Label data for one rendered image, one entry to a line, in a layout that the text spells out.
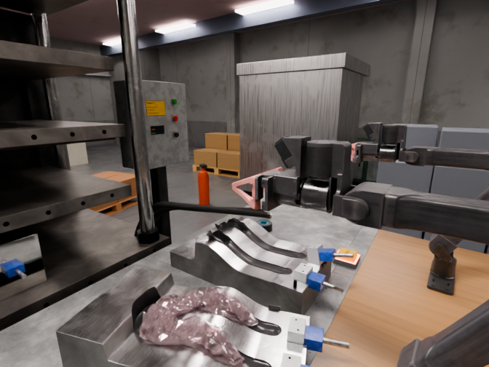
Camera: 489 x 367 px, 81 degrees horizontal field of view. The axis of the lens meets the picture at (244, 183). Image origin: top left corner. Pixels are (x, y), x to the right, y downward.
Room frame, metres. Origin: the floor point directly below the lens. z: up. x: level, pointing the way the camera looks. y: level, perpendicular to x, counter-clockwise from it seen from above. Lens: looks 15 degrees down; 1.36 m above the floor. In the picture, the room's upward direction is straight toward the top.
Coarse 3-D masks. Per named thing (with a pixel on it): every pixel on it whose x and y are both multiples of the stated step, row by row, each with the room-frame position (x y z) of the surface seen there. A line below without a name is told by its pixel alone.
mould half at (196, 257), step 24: (192, 240) 1.00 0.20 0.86; (216, 240) 0.85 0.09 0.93; (240, 240) 0.89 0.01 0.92; (264, 240) 0.94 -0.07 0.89; (192, 264) 0.86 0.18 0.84; (216, 264) 0.80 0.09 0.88; (240, 264) 0.78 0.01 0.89; (288, 264) 0.78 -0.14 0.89; (312, 264) 0.78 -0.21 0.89; (240, 288) 0.75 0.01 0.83; (264, 288) 0.70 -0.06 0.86; (288, 288) 0.66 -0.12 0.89
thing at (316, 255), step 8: (312, 248) 0.79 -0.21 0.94; (320, 248) 0.80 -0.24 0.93; (328, 248) 0.81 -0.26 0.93; (312, 256) 0.79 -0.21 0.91; (320, 256) 0.78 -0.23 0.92; (328, 256) 0.77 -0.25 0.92; (336, 256) 0.77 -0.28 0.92; (344, 256) 0.76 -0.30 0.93; (352, 256) 0.75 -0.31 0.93; (320, 264) 0.78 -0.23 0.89
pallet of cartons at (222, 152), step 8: (208, 136) 6.38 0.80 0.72; (216, 136) 6.25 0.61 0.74; (224, 136) 6.14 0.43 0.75; (232, 136) 6.05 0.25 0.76; (208, 144) 6.38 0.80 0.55; (216, 144) 6.26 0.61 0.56; (224, 144) 6.14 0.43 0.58; (232, 144) 6.05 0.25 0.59; (200, 152) 5.95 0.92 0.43; (208, 152) 5.84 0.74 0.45; (216, 152) 5.75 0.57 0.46; (224, 152) 5.73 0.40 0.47; (232, 152) 5.73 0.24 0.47; (200, 160) 5.95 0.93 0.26; (208, 160) 5.84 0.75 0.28; (216, 160) 5.75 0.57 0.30; (224, 160) 5.64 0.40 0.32; (232, 160) 5.55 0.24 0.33; (208, 168) 6.29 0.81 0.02; (216, 168) 5.72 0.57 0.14; (224, 168) 5.64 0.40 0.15; (232, 168) 5.55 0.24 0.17; (232, 176) 5.53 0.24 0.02
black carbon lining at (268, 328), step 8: (152, 288) 0.63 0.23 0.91; (144, 296) 0.61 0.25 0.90; (152, 296) 0.63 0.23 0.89; (160, 296) 0.64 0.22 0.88; (136, 304) 0.58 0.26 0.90; (144, 304) 0.61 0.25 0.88; (136, 312) 0.58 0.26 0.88; (136, 320) 0.57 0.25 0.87; (136, 328) 0.54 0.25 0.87; (256, 328) 0.56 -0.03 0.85; (264, 328) 0.56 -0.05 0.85; (272, 328) 0.56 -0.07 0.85; (280, 328) 0.56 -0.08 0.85; (240, 352) 0.48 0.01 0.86; (248, 360) 0.47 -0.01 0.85; (256, 360) 0.47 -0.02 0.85; (264, 360) 0.47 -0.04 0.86
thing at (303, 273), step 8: (304, 264) 0.73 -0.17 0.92; (296, 272) 0.70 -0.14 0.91; (304, 272) 0.69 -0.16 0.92; (312, 272) 0.71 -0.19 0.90; (304, 280) 0.69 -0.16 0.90; (312, 280) 0.68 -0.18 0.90; (320, 280) 0.67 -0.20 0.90; (312, 288) 0.68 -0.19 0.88; (320, 288) 0.67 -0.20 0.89; (336, 288) 0.66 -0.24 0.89
